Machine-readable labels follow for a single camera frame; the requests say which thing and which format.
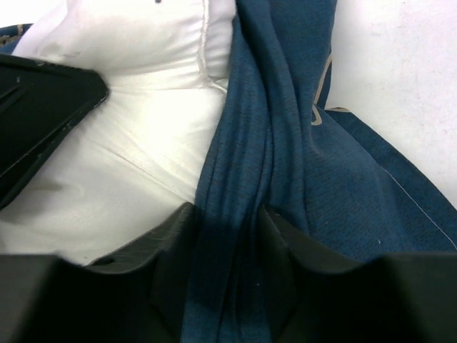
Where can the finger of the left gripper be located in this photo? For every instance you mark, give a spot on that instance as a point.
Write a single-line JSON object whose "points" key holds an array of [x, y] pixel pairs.
{"points": [[41, 103]]}

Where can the blue patterned pillowcase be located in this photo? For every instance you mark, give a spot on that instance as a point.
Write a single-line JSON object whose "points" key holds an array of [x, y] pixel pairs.
{"points": [[277, 146]]}

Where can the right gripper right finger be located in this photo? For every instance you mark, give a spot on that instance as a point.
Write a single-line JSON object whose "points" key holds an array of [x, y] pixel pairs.
{"points": [[314, 294]]}

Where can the white pillow insert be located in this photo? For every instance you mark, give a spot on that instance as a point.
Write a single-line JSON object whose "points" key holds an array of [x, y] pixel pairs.
{"points": [[132, 161]]}

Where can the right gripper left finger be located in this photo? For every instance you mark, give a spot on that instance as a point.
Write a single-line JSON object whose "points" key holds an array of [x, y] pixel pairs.
{"points": [[135, 294]]}

